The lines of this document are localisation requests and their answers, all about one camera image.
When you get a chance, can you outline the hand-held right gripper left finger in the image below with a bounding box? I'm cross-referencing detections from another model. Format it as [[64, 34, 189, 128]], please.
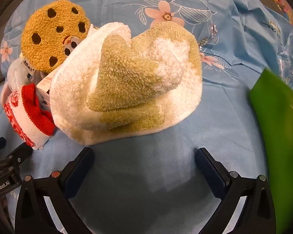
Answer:
[[15, 147, 96, 234]]

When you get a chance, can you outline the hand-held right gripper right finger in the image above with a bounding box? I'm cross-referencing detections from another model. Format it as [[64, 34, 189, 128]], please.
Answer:
[[196, 147, 276, 234]]

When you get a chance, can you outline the grey plush toy red sweater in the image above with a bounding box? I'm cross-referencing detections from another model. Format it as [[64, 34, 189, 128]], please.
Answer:
[[0, 56, 56, 150]]

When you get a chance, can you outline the green gift box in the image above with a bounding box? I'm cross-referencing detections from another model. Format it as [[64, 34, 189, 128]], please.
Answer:
[[249, 68, 293, 234]]

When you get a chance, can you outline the plush toy animal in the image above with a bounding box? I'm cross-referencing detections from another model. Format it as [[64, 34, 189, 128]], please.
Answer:
[[49, 21, 203, 145]]

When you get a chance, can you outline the brown cookie plush toy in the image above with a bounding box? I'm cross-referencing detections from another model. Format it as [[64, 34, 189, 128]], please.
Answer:
[[21, 0, 92, 74]]

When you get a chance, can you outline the blue floral bedsheet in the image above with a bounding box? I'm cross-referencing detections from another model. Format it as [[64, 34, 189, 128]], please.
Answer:
[[0, 0, 293, 234]]

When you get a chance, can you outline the white pink paper tag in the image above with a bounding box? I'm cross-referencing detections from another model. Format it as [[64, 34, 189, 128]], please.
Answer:
[[36, 74, 54, 103]]

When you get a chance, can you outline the colourful printed cloth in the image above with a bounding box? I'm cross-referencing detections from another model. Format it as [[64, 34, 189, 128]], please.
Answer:
[[267, 0, 293, 26]]

